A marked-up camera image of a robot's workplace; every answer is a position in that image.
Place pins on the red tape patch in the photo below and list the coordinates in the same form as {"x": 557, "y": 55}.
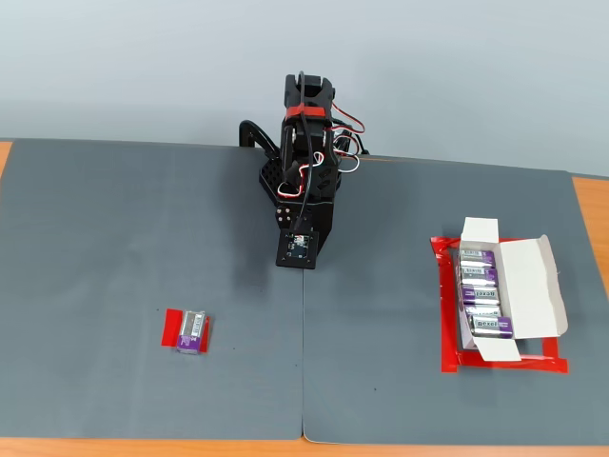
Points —
{"x": 170, "y": 328}

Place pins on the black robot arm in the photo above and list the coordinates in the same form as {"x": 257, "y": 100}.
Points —
{"x": 309, "y": 93}

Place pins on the red tape rectangular frame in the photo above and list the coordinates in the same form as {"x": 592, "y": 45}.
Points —
{"x": 449, "y": 333}

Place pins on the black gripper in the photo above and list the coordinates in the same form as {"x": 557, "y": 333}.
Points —
{"x": 320, "y": 215}

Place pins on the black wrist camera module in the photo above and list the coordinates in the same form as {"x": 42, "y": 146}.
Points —
{"x": 297, "y": 250}

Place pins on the black table clamp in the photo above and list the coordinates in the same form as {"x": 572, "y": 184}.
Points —
{"x": 252, "y": 127}

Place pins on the grey table mat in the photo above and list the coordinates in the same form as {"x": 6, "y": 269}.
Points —
{"x": 380, "y": 309}
{"x": 95, "y": 238}

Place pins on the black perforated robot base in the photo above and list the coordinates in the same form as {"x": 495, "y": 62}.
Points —
{"x": 269, "y": 178}

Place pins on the purple silver 9V battery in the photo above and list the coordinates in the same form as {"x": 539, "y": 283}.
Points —
{"x": 190, "y": 331}

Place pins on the red tape band wrap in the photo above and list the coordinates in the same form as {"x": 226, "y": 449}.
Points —
{"x": 311, "y": 112}

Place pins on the white cardboard battery box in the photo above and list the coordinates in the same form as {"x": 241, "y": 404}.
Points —
{"x": 528, "y": 285}

